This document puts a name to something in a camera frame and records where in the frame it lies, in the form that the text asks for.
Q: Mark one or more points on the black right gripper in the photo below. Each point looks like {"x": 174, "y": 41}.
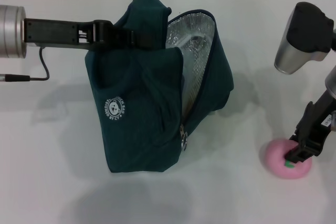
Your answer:
{"x": 321, "y": 129}

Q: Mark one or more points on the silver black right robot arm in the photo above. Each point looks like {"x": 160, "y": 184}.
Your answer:
{"x": 307, "y": 30}

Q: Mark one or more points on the dark teal insulated lunch bag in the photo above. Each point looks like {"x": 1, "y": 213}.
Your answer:
{"x": 147, "y": 103}

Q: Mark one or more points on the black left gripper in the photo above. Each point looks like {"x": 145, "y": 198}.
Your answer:
{"x": 52, "y": 31}

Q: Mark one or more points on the pink peach toy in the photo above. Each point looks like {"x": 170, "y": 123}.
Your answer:
{"x": 275, "y": 155}

